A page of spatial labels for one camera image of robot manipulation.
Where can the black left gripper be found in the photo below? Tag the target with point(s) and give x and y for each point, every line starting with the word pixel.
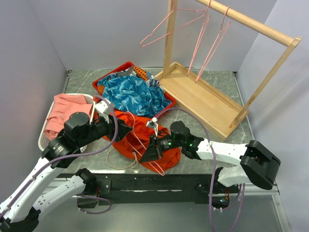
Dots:
pixel 122 129

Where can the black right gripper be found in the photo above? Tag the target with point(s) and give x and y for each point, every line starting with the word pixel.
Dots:
pixel 152 153

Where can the orange drawstring shorts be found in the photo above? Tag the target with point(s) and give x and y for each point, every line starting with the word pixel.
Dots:
pixel 170 158

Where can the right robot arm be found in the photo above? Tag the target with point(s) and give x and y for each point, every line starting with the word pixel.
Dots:
pixel 251 163

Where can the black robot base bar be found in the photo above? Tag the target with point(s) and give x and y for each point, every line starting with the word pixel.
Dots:
pixel 152 188

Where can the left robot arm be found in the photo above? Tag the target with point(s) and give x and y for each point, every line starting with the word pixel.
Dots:
pixel 23 210

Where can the blue leaf-patterned shorts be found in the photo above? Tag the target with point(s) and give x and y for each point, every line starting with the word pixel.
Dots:
pixel 130 93

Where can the pink garment in basket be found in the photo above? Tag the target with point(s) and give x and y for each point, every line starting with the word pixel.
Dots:
pixel 64 106

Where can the white perforated laundry basket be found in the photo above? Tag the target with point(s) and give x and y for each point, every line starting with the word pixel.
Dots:
pixel 43 141

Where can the orange dotted garment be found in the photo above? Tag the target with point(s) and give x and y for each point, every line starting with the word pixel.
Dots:
pixel 140 73

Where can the navy printed garment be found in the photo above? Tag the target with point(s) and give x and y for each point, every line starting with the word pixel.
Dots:
pixel 152 83

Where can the wooden clothes rack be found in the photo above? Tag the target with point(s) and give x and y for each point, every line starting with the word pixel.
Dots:
pixel 217 112

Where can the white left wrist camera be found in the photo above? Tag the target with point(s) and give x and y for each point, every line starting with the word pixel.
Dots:
pixel 104 109

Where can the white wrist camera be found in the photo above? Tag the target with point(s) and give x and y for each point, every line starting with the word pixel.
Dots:
pixel 153 124
pixel 104 109

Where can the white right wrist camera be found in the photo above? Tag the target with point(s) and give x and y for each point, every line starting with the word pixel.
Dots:
pixel 153 124

